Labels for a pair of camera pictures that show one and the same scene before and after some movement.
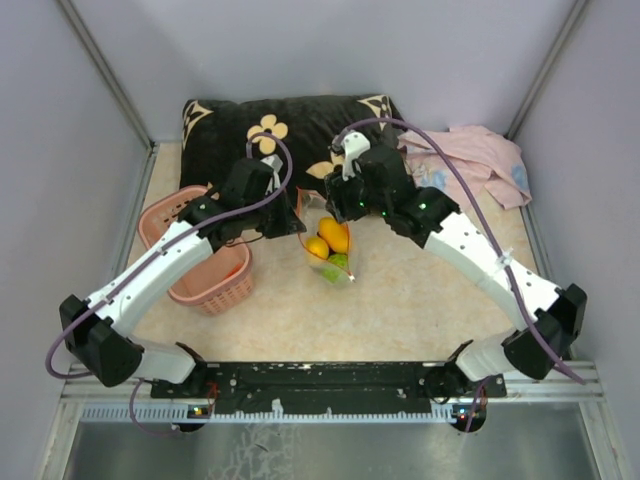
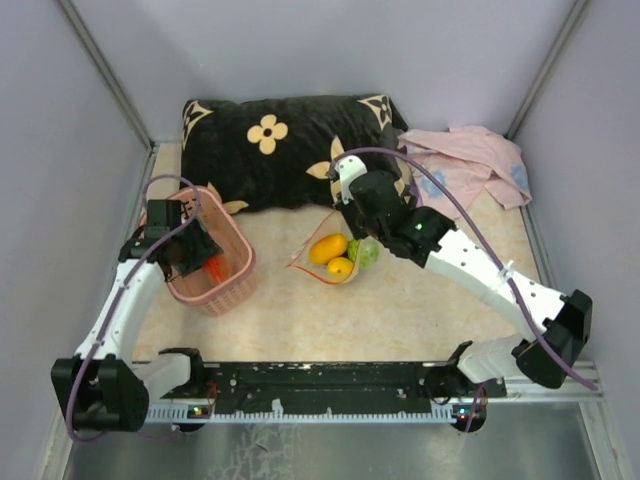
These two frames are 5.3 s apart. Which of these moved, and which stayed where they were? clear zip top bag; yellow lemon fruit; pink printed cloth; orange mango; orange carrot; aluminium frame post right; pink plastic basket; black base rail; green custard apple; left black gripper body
Moved: left black gripper body; orange carrot; green custard apple; yellow lemon fruit; clear zip top bag; orange mango
Stayed: pink plastic basket; black base rail; aluminium frame post right; pink printed cloth
